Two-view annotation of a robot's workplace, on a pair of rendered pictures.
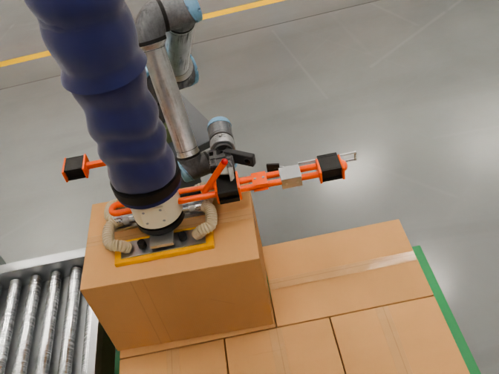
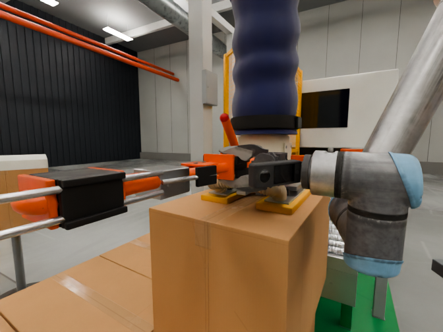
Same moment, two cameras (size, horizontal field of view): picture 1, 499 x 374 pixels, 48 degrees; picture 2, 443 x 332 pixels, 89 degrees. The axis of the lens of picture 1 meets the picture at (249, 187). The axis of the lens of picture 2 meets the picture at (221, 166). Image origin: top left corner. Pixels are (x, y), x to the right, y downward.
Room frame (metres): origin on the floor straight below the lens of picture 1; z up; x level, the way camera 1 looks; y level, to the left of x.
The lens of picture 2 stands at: (1.64, -0.42, 1.14)
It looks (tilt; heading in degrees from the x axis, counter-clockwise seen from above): 7 degrees down; 120
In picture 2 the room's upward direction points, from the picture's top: straight up
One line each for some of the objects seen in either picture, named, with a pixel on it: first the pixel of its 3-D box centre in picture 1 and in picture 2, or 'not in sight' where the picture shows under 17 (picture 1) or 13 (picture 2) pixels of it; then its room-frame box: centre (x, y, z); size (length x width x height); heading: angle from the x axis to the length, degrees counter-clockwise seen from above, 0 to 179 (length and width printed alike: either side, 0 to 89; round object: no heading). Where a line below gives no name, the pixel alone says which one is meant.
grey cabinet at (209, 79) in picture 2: not in sight; (209, 88); (0.43, 1.44, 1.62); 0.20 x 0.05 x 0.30; 90
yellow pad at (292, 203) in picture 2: not in sight; (290, 191); (1.47, 0.32, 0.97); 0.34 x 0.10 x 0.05; 89
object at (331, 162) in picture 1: (330, 168); (75, 192); (1.36, -0.28, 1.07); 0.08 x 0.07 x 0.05; 89
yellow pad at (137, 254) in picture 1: (162, 242); (238, 185); (1.28, 0.32, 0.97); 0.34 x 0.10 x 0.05; 89
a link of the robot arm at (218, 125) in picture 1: (220, 133); (374, 178); (1.68, 0.07, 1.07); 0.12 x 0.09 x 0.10; 0
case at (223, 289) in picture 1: (182, 263); (255, 249); (1.36, 0.31, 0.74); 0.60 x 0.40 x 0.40; 88
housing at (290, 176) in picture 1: (290, 176); (163, 180); (1.37, -0.14, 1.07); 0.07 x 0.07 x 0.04; 89
